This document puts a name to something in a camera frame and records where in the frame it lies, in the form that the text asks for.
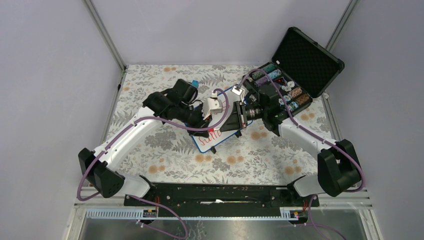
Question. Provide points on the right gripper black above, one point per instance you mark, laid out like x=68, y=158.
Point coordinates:
x=237, y=118

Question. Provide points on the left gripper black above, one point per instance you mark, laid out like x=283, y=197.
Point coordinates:
x=201, y=122

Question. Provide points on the blue framed whiteboard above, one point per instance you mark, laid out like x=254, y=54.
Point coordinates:
x=215, y=136

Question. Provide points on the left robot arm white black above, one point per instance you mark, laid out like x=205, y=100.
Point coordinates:
x=100, y=166

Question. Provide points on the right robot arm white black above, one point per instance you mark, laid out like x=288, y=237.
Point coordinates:
x=338, y=167

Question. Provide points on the light blue cube block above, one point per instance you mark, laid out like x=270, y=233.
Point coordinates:
x=195, y=83

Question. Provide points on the black poker chip case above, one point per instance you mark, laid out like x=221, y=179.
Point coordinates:
x=302, y=69

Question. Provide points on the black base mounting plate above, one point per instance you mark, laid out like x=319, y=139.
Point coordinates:
x=226, y=196

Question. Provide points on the whiteboard wire stand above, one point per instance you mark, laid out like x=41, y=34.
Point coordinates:
x=238, y=134

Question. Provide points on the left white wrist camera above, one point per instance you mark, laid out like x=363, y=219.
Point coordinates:
x=212, y=105

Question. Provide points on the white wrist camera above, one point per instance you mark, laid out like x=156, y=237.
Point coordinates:
x=238, y=91
x=212, y=105

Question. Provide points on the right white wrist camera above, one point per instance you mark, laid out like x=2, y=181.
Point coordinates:
x=238, y=91

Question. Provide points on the white slotted cable duct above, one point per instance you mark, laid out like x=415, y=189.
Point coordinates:
x=261, y=213

